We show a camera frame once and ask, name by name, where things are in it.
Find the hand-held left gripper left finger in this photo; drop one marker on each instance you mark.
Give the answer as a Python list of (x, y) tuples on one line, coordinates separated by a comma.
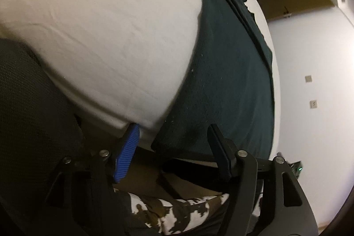
[(127, 153)]

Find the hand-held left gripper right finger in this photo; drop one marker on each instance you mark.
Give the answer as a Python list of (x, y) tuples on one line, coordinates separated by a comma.
[(221, 154)]

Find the dark green sweater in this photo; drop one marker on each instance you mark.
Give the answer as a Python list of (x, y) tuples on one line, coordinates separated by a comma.
[(229, 81)]

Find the person's brown white patterned pants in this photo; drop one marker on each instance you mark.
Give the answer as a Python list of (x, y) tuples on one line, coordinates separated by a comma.
[(171, 214)]

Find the dark mesh cloth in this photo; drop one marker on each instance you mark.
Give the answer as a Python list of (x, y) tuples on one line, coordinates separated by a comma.
[(27, 100)]

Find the bed with white sheet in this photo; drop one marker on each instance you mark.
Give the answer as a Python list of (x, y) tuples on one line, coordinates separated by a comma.
[(96, 31)]

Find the brown wooden door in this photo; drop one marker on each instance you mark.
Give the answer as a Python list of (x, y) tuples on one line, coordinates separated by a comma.
[(304, 3)]

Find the wall socket plate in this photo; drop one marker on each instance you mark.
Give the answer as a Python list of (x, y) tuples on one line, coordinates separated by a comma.
[(313, 104)]

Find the wall switch plate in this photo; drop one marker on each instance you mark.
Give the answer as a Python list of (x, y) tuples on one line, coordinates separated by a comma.
[(308, 78)]

